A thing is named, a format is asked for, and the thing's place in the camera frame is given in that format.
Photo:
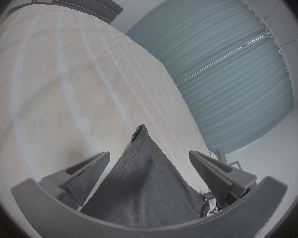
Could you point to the grey bedside table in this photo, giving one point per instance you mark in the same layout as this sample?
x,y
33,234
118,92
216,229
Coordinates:
x,y
219,155

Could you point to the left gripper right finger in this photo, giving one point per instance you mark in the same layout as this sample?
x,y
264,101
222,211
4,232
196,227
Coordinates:
x,y
213,177

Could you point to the black T-shirt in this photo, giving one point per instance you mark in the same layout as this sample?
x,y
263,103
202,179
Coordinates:
x,y
149,182

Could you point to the black chest of drawers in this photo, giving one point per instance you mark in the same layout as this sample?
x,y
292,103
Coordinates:
x,y
89,1

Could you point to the bed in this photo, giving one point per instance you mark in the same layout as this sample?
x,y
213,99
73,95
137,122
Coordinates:
x,y
77,83

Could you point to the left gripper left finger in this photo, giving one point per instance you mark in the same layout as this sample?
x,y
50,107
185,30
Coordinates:
x,y
87,175

